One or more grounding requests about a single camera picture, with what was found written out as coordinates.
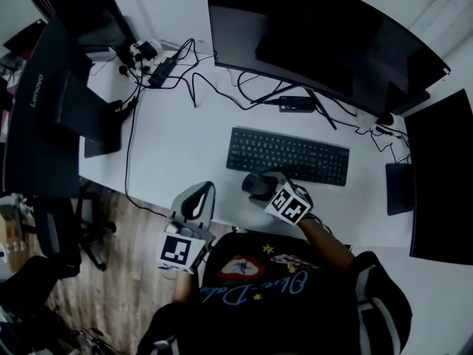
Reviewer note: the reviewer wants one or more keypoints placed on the black office chair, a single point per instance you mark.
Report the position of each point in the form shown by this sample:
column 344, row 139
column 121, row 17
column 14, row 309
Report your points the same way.
column 66, row 228

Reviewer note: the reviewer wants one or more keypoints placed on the person's black printed shirt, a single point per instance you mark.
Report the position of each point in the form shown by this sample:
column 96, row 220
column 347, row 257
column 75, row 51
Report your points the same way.
column 281, row 309

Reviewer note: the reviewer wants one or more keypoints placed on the person's right forearm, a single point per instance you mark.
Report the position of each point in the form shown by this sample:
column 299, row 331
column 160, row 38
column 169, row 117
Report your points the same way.
column 327, row 244

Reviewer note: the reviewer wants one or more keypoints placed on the black rectangular monitor base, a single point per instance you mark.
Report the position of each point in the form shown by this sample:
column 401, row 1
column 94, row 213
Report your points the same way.
column 399, row 189

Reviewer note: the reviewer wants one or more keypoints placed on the black flat monitor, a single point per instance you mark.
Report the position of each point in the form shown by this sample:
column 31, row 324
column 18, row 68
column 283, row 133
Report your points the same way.
column 443, row 183

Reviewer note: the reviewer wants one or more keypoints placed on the black keyboard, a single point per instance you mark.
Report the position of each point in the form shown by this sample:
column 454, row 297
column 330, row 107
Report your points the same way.
column 288, row 155

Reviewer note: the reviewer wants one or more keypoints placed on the black computer mouse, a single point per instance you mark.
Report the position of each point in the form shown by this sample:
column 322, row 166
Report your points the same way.
column 255, row 183

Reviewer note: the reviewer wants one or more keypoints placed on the black monitor with white lettering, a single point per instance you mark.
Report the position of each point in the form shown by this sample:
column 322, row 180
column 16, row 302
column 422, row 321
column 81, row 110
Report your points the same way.
column 40, row 124

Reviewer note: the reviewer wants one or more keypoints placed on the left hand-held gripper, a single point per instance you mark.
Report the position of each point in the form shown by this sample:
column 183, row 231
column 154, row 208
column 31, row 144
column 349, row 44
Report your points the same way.
column 181, row 250

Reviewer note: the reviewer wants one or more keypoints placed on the black docking adapter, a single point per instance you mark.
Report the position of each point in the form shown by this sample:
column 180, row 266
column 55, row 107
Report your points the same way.
column 162, row 72

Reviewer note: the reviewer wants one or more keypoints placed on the white power strip with plugs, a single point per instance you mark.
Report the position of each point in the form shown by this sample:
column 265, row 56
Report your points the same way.
column 140, row 52

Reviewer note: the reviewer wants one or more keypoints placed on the black power adapter brick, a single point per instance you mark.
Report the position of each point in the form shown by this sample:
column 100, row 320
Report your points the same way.
column 295, row 104

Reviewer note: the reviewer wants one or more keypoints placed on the person's left forearm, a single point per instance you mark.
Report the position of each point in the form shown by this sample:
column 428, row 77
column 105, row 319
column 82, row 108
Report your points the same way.
column 183, row 287

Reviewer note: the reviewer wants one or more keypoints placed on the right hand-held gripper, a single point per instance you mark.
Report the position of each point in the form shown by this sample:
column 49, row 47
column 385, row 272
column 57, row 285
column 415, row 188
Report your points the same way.
column 290, row 203

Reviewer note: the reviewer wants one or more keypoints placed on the large curved black monitor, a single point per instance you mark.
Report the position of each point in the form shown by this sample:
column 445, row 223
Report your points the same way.
column 314, row 32

